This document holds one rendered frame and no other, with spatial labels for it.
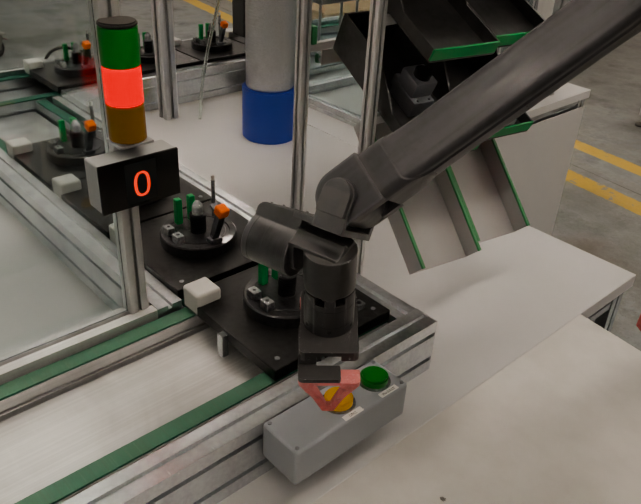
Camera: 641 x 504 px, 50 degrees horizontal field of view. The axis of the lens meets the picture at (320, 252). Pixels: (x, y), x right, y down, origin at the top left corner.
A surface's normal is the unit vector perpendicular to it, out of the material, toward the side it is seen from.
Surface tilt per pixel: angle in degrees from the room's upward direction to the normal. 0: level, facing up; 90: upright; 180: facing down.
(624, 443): 0
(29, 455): 0
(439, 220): 45
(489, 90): 59
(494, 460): 0
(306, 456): 90
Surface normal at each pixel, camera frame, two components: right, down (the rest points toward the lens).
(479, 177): 0.41, -0.28
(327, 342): 0.01, -0.78
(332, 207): -0.43, -0.04
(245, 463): 0.67, 0.41
